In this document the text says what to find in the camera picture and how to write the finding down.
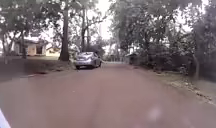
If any reddish dirt road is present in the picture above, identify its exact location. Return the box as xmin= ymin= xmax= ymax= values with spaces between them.
xmin=0 ymin=62 xmax=216 ymax=128

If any small yellow building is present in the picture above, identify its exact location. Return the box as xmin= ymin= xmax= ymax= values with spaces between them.
xmin=45 ymin=46 xmax=62 ymax=58

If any tall thick-trunked tree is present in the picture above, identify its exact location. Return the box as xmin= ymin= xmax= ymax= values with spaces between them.
xmin=57 ymin=0 xmax=72 ymax=63

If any leaf-strewn verge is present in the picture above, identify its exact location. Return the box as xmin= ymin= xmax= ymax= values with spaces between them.
xmin=132 ymin=63 xmax=216 ymax=108

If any silver car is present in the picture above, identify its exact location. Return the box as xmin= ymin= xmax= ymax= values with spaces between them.
xmin=74 ymin=51 xmax=103 ymax=70

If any row of trees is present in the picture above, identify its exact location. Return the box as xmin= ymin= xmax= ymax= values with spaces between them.
xmin=107 ymin=0 xmax=216 ymax=83
xmin=0 ymin=0 xmax=109 ymax=64

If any pale low building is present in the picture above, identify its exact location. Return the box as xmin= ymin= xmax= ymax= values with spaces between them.
xmin=10 ymin=37 xmax=49 ymax=57

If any grass verge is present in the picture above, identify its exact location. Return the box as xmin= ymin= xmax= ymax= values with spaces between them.
xmin=0 ymin=54 xmax=77 ymax=83

